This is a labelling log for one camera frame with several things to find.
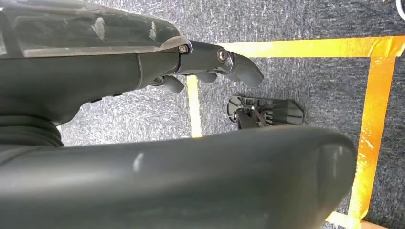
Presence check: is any ribbed grey left arm sleeve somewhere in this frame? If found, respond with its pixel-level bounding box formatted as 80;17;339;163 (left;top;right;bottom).
0;114;64;149

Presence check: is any wide yellow floor tape strip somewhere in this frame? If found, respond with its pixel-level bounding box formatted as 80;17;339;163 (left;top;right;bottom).
347;56;397;222

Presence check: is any brown wooden board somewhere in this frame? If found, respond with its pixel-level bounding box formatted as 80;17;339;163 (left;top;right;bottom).
360;219;390;229

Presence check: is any long yellow floor tape strip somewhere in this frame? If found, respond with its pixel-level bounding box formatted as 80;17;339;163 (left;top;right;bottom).
217;35;405;59

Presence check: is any short yellow floor tape strip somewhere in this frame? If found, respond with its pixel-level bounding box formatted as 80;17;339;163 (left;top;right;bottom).
325;211;362;229

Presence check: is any black robot foot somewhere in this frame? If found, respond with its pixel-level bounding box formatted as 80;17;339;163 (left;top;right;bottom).
226;95;306;130

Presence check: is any narrow yellow floor tape strip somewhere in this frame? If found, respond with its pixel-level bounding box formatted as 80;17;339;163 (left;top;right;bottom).
186;75;203;139

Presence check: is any white cable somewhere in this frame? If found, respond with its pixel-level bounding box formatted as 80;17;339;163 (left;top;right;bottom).
395;0;405;21

